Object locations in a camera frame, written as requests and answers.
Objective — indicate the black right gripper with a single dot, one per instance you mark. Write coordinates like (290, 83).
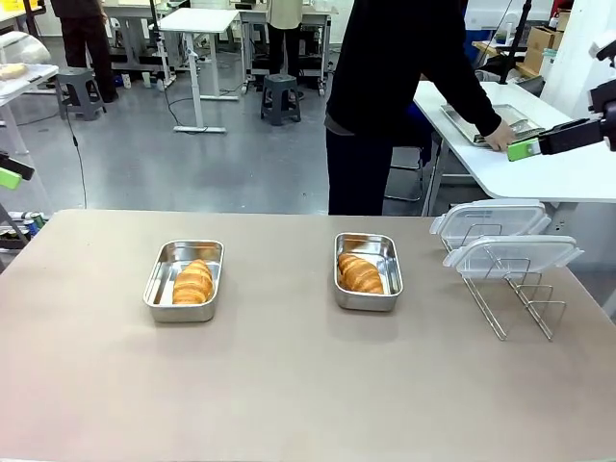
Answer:
(607, 106)

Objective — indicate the steel baking tray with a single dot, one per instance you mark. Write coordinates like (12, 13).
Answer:
(515, 113)

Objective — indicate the person right forearm black sleeve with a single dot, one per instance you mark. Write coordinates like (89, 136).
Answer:
(481, 113)

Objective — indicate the bread under dome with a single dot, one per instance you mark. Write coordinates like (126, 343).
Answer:
(12, 71)

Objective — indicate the person right hand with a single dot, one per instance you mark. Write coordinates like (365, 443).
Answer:
(500, 137)

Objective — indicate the white side table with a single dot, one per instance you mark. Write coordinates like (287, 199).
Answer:
(553, 175)

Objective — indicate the green drink can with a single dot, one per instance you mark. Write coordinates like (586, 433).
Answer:
(37, 222)

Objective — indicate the white workbench table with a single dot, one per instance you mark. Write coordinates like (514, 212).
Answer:
(24, 84)

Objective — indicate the cardboard box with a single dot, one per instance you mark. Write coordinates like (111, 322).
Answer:
(541, 43)

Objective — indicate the grey plastic stool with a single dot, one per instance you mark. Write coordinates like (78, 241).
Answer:
(79, 91)
(280, 96)

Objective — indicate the black stand pole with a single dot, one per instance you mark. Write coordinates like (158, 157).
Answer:
(515, 43)

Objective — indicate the clear plastic clip lid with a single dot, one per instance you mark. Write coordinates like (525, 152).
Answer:
(495, 216)
(520, 252)

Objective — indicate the clear dome cover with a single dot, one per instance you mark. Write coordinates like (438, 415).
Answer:
(24, 48)

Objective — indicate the background person dark clothes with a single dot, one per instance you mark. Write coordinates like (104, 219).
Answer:
(86, 43)

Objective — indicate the stainless steel rectangular container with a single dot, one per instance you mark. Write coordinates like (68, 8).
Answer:
(161, 274)
(392, 269)

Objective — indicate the person in black sweater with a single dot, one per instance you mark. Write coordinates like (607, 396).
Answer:
(375, 72)

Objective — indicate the golden brown croissant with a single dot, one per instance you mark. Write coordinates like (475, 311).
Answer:
(192, 286)
(361, 275)

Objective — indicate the white height adjustable desk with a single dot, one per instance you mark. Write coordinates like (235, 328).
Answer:
(197, 21)

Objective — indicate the grey background desk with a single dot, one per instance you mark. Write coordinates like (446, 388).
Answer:
(313, 29)

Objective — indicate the background person beige top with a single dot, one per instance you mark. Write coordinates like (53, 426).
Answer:
(284, 29)

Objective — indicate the metal frame chair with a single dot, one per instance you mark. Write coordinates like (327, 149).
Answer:
(409, 163)

